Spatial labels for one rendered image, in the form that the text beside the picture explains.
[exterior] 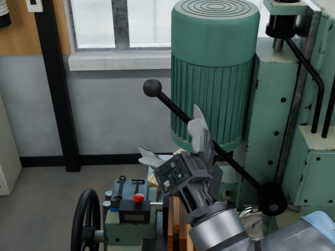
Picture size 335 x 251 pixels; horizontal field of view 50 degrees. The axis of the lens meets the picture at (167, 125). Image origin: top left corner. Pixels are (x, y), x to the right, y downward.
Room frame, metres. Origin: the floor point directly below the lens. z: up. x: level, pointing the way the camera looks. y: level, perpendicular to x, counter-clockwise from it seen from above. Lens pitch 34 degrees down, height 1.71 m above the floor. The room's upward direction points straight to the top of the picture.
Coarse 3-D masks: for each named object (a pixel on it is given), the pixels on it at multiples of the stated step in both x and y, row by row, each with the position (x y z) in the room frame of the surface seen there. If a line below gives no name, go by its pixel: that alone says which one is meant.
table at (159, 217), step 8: (160, 192) 0.83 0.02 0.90; (160, 200) 0.79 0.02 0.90; (160, 216) 0.73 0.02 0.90; (160, 224) 0.70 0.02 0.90; (160, 232) 0.67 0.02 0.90; (144, 240) 0.64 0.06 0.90; (152, 240) 0.64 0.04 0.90; (160, 240) 0.64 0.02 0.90; (112, 248) 0.64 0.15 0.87; (120, 248) 0.64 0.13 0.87; (128, 248) 0.64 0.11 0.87; (136, 248) 0.64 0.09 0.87; (144, 248) 0.62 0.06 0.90; (152, 248) 0.62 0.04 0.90; (160, 248) 0.62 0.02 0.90; (176, 248) 0.62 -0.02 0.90
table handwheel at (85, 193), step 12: (84, 192) 0.78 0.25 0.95; (84, 204) 0.73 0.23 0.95; (96, 204) 0.85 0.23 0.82; (96, 216) 0.84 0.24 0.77; (72, 228) 0.66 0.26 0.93; (84, 228) 0.74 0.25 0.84; (96, 228) 0.82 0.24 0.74; (72, 240) 0.63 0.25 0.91; (84, 240) 0.70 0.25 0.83; (96, 240) 0.71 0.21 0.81
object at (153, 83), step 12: (144, 84) 0.58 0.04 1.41; (156, 84) 0.57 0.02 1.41; (156, 96) 0.58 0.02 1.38; (216, 144) 0.58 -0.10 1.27; (228, 156) 0.58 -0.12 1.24; (240, 168) 0.58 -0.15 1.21; (252, 180) 0.57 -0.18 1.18; (264, 192) 0.57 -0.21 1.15; (276, 192) 0.57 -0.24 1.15; (264, 204) 0.55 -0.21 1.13; (276, 204) 0.55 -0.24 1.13; (288, 204) 0.57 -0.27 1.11
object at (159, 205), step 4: (164, 200) 0.70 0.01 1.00; (152, 204) 0.72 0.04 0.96; (156, 204) 0.72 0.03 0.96; (160, 204) 0.72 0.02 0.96; (164, 204) 0.68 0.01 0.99; (160, 208) 0.71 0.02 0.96; (164, 208) 0.67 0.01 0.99; (164, 212) 0.67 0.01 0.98; (164, 216) 0.67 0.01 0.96; (164, 220) 0.67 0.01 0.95; (164, 224) 0.67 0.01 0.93; (164, 228) 0.67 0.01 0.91
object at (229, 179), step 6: (222, 168) 0.74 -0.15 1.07; (228, 168) 0.74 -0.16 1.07; (228, 174) 0.72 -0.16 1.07; (234, 174) 0.72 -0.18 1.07; (222, 180) 0.70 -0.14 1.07; (228, 180) 0.70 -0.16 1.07; (234, 180) 0.70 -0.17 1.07; (222, 186) 0.69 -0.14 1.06; (228, 186) 0.69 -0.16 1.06; (234, 186) 0.69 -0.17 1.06; (222, 192) 0.69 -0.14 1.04; (234, 192) 0.69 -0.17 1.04; (222, 198) 0.69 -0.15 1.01; (234, 198) 0.69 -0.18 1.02
